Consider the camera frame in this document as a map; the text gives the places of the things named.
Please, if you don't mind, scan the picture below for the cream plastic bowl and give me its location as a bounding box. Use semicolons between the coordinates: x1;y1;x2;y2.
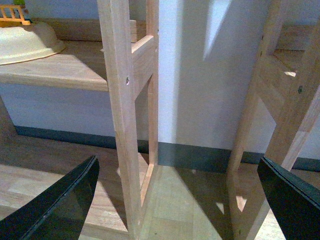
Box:
0;22;66;65

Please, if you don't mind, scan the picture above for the orange toy fence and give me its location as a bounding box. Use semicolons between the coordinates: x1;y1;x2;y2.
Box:
0;4;32;28

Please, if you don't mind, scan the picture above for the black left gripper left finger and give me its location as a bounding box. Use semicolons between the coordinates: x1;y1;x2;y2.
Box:
0;156;100;240

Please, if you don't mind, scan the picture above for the light wooden shelf unit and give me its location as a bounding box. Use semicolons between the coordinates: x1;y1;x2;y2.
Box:
0;0;159;240

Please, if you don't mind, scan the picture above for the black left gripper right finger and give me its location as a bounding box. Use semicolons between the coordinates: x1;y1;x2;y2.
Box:
257;157;320;240

